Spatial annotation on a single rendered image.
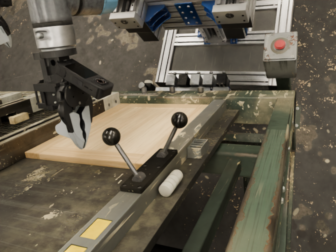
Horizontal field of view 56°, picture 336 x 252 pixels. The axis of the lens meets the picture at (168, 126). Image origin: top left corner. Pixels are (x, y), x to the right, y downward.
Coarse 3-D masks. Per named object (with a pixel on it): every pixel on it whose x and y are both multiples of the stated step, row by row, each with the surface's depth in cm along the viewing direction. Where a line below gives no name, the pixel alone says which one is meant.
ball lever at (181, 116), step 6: (174, 114) 69; (180, 114) 69; (174, 120) 69; (180, 120) 69; (186, 120) 69; (174, 126) 70; (180, 126) 69; (174, 132) 72; (168, 138) 73; (168, 144) 73; (162, 150) 74; (156, 156) 75; (162, 156) 74
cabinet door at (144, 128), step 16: (112, 112) 129; (128, 112) 128; (144, 112) 126; (160, 112) 124; (192, 112) 118; (96, 128) 111; (128, 128) 108; (144, 128) 106; (160, 128) 105; (48, 144) 99; (64, 144) 99; (96, 144) 96; (128, 144) 94; (144, 144) 92; (160, 144) 90; (64, 160) 89; (80, 160) 87; (96, 160) 85; (112, 160) 83; (144, 160) 81
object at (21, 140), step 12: (108, 96) 135; (96, 108) 127; (108, 108) 135; (48, 120) 109; (60, 120) 109; (12, 132) 97; (24, 132) 96; (36, 132) 99; (48, 132) 104; (0, 144) 87; (12, 144) 91; (24, 144) 95; (36, 144) 99; (0, 156) 88; (12, 156) 91; (24, 156) 95; (0, 168) 88
